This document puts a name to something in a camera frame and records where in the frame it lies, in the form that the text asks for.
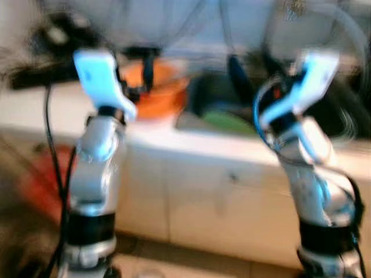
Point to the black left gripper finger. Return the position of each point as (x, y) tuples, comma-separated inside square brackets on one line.
[(148, 69)]

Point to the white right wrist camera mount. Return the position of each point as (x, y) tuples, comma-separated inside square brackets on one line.
[(310, 81)]

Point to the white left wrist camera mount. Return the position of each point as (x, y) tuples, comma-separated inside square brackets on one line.
[(98, 75)]

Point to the stainless steel kitchen sink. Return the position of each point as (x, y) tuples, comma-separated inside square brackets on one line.
[(342, 104)]

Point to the green plate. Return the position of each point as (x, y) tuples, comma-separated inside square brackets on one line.
[(229, 123)]

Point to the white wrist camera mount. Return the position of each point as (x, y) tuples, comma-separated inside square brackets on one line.
[(310, 81), (98, 75)]

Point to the orange plastic bowl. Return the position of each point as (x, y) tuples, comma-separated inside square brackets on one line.
[(165, 78)]

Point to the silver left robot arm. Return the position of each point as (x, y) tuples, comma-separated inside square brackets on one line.
[(95, 168)]

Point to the orange plastic plate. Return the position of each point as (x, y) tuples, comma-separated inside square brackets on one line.
[(162, 111)]

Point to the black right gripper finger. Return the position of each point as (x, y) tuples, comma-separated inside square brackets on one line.
[(272, 63), (239, 78)]

